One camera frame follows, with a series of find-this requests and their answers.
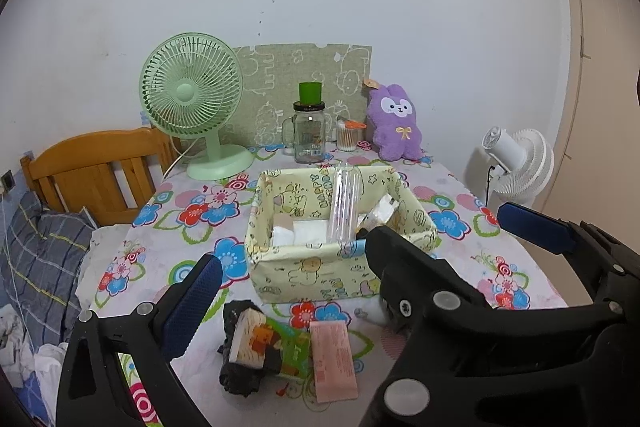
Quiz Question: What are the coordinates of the clear plastic tube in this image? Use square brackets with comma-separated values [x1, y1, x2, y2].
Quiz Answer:
[327, 164, 362, 243]

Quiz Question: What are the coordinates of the purple plush bunny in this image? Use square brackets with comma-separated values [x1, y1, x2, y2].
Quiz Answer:
[363, 78, 425, 161]

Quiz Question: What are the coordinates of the yellow fabric storage box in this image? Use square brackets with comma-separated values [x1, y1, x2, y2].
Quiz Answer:
[245, 164, 438, 303]

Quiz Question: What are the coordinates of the wooden bed headboard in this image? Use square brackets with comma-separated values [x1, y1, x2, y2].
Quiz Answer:
[20, 127, 183, 225]

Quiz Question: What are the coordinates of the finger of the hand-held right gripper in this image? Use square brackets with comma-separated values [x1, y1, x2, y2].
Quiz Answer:
[497, 202, 640, 313]
[360, 226, 501, 427]

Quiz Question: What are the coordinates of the white tissue pack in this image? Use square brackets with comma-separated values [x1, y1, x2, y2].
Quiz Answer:
[272, 219, 331, 249]

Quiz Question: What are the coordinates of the grey plaid pillow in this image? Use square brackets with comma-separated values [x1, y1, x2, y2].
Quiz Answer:
[0, 192, 96, 348]

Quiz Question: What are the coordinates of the green printed board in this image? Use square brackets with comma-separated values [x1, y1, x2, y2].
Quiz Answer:
[232, 43, 373, 148]

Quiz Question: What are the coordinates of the snack packet with orange print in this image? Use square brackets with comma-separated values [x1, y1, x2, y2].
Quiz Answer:
[227, 309, 281, 370]

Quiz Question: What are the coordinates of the white standing fan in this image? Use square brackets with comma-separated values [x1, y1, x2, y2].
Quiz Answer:
[481, 127, 555, 210]

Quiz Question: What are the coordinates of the green packet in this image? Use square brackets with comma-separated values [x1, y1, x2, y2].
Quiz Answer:
[270, 319, 312, 380]

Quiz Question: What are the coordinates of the beige door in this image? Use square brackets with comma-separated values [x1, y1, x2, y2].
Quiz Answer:
[550, 0, 640, 218]

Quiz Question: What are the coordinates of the white bedding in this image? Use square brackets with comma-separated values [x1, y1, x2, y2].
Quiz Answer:
[75, 224, 133, 308]

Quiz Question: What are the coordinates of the glass jar with green lid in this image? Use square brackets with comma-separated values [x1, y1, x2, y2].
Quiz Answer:
[281, 82, 335, 164]

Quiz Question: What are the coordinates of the pile of clothes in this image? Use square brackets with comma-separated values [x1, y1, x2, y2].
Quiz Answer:
[0, 307, 68, 408]

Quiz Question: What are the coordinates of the black plastic bag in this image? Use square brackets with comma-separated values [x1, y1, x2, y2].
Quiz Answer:
[218, 300, 273, 397]

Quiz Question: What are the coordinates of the small jar with orange lid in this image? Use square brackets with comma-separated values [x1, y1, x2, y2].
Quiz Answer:
[336, 119, 366, 151]

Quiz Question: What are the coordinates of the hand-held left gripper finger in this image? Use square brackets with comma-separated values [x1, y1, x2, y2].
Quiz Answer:
[56, 254, 224, 427]

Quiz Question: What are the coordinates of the green desk fan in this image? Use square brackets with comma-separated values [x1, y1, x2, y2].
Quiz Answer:
[139, 33, 254, 181]

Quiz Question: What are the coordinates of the floral tablecloth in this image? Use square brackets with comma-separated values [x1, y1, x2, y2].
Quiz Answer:
[75, 142, 568, 427]

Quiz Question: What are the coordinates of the pink packet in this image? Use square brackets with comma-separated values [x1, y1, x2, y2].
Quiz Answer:
[309, 321, 359, 403]

